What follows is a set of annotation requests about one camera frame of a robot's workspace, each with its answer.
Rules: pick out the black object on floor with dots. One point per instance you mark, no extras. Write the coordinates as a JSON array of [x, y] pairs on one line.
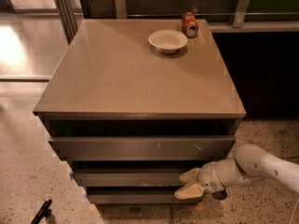
[[44, 211]]

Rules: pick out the metal shelf bracket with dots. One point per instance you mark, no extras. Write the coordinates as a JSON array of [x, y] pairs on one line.
[[239, 15], [121, 11]]

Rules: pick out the white bowl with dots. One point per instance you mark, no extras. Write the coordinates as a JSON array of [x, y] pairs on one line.
[[168, 41]]

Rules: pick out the metal shelf bracket left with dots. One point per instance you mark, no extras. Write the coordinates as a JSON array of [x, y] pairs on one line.
[[121, 11]]

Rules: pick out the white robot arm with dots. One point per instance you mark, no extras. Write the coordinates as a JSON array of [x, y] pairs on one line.
[[251, 165]]

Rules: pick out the metal frame post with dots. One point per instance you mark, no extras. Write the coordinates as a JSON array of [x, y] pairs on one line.
[[67, 18]]

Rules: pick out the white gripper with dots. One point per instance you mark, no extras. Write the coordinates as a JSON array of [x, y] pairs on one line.
[[207, 176]]

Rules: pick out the orange soda can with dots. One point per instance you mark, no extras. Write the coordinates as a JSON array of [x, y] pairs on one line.
[[189, 24]]

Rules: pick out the grey drawer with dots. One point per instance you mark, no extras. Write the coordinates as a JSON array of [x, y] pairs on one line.
[[142, 148], [137, 196], [161, 178]]

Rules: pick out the grey drawer cabinet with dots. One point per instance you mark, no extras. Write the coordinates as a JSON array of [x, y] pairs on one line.
[[112, 82]]

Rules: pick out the metal shelf bracket right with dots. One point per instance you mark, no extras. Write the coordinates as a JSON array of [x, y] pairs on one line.
[[239, 15]]

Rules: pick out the grey top drawer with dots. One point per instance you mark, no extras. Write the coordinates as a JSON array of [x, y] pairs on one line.
[[142, 148]]

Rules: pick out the grey bottom drawer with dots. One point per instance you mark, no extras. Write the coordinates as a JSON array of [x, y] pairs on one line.
[[137, 196]]

